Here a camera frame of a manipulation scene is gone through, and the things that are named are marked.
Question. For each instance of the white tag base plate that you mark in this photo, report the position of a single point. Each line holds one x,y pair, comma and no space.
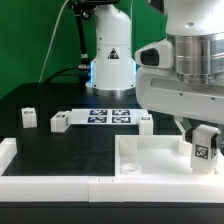
105,116

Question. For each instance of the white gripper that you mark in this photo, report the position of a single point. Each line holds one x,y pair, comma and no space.
159,90

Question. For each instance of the white U-shaped fence wall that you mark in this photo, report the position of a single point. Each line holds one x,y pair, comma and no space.
125,188

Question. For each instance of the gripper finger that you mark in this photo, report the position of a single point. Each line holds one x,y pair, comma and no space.
214,145

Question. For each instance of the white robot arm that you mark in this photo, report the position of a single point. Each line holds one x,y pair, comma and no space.
195,28

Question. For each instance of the white square tabletop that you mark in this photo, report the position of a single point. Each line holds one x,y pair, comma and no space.
151,155

